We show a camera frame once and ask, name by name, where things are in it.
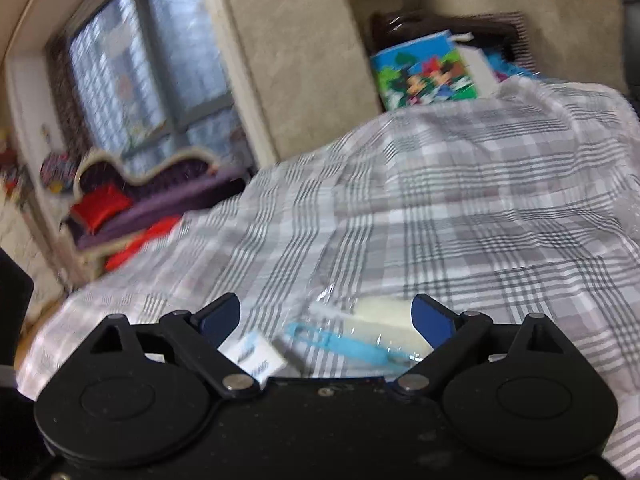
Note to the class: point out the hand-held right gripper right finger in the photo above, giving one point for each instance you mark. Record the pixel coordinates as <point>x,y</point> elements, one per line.
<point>430,322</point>

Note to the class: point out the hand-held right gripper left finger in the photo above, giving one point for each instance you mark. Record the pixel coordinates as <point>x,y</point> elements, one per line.
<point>222,317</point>

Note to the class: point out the white tissue pack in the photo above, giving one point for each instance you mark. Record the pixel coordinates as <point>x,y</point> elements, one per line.
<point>255,357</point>

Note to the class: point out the white cabinet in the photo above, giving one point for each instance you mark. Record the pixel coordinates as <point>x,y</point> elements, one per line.
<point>25,245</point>

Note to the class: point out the grey plaid bed sheet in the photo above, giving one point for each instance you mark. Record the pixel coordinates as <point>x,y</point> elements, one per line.
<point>425,200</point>

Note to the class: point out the red square cushion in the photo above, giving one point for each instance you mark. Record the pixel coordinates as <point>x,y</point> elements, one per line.
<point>100,207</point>

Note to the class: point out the purple chaise sofa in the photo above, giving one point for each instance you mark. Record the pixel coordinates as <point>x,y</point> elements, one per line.
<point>150,205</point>

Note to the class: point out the round colourful fan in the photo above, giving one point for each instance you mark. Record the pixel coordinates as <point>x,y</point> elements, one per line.
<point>57,172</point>

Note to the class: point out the colourful cartoon picture book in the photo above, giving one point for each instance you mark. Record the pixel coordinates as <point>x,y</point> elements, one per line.
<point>425,72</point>

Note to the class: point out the white box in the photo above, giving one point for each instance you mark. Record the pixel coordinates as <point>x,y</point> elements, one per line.
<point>480,67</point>

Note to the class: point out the window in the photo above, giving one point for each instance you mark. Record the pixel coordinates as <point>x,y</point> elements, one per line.
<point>145,60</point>

